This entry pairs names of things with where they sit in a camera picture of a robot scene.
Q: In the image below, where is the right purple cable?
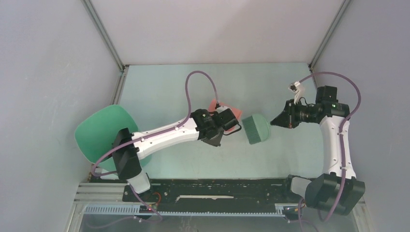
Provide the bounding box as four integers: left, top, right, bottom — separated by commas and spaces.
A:
296, 72, 362, 232

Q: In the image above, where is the green plastic waste bin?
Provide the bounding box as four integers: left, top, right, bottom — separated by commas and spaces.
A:
74, 104, 139, 164

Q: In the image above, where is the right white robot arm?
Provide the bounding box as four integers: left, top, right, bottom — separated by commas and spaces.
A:
270, 82, 365, 215

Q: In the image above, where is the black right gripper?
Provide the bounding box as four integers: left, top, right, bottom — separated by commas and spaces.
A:
271, 99, 317, 129

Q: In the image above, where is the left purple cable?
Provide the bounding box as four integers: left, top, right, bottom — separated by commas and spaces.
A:
90, 71, 220, 221

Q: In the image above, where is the right aluminium frame post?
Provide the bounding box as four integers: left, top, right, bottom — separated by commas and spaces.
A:
308, 0, 353, 72

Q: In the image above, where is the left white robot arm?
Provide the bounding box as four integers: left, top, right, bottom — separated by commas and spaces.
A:
111, 108, 239, 201

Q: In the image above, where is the purple cable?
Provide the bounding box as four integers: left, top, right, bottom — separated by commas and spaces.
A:
90, 71, 220, 221
296, 72, 362, 232

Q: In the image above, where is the left aluminium frame post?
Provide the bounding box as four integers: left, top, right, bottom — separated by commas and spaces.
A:
81, 0, 125, 72

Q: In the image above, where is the green hand brush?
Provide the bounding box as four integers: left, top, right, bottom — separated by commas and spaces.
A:
242, 114, 270, 145

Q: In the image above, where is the aluminium frame post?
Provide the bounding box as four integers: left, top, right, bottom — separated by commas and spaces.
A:
81, 0, 125, 72
308, 0, 353, 72

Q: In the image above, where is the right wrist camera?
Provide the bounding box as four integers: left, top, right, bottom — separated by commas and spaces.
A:
288, 81, 305, 104

